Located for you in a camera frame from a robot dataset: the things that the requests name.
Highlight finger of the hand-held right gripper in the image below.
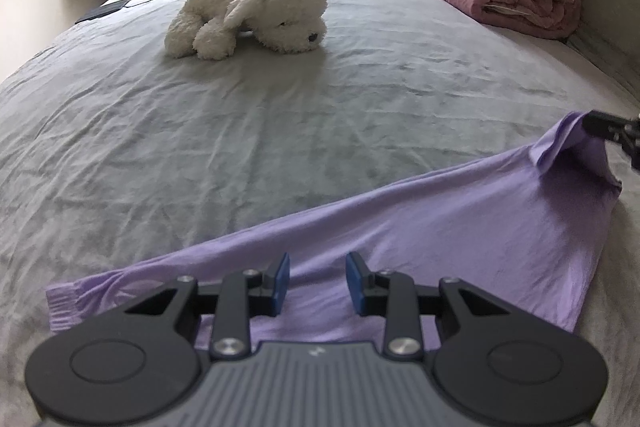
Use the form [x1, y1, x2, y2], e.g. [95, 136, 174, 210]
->
[619, 134, 640, 172]
[582, 109, 640, 142]

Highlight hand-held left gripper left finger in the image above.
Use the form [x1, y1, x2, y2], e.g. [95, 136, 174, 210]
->
[122, 252, 292, 360]

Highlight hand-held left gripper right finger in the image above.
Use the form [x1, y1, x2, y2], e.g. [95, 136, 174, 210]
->
[345, 251, 518, 360]

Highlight purple pants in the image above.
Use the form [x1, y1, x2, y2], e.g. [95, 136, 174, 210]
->
[45, 111, 622, 350]

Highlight white plush dog toy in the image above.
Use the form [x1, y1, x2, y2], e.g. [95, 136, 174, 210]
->
[164, 0, 328, 61]

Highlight dark tablet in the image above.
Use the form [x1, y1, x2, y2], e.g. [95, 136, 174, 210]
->
[75, 0, 132, 25]

